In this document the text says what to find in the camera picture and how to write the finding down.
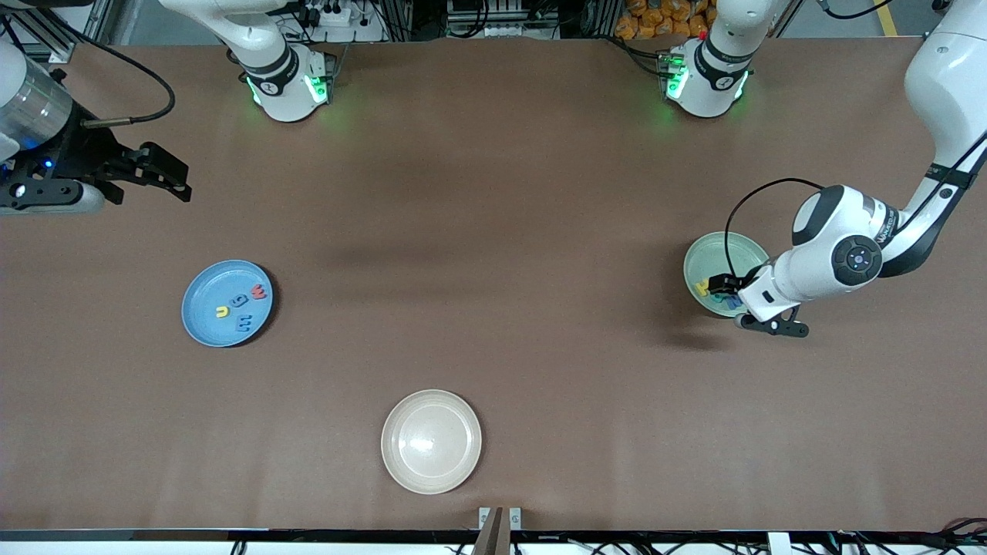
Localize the black electronics rack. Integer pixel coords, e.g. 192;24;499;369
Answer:
447;0;560;39

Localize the orange packets pile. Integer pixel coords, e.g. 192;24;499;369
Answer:
615;0;710;41

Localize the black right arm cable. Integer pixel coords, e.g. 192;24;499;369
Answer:
39;8;177;128

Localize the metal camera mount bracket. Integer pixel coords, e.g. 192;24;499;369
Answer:
478;506;523;555

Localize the white power strip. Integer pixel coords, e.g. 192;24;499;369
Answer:
297;0;386;43

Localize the aluminium frame beam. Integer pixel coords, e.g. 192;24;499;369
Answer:
12;0;116;64

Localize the blue plate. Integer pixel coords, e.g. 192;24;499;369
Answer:
181;260;275;348

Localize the green plate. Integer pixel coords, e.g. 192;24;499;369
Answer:
683;231;770;318

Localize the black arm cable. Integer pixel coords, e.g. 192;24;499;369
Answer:
724;178;826;290
39;8;177;128

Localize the beige plate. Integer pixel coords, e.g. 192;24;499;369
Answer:
381;389;483;495

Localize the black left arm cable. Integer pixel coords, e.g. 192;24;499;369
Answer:
724;178;826;290

